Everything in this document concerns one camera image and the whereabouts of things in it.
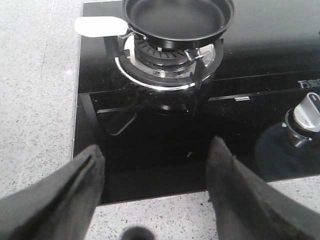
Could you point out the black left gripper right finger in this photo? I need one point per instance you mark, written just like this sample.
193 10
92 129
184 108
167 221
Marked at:
247 208

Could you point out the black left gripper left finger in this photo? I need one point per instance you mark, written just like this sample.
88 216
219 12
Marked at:
58 207

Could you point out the black frying pan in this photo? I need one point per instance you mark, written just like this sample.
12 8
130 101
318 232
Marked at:
168 24

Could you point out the left silver stove knob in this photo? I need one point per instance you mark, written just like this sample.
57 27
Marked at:
303 121

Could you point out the black glass gas cooktop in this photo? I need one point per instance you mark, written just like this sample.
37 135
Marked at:
156 142

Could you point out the left black pan support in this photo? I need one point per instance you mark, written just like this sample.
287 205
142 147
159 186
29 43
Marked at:
207 60

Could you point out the left black gas burner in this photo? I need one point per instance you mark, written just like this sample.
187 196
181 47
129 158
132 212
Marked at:
166 60

